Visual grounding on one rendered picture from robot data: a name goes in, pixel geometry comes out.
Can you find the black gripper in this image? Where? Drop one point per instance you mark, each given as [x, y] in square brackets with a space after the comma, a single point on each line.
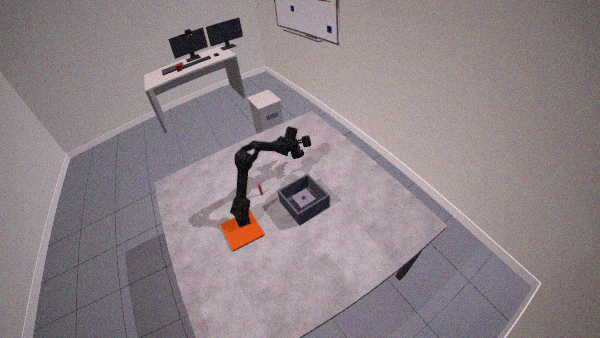
[305, 140]

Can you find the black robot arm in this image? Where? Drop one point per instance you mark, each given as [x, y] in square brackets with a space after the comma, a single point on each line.
[244, 161]

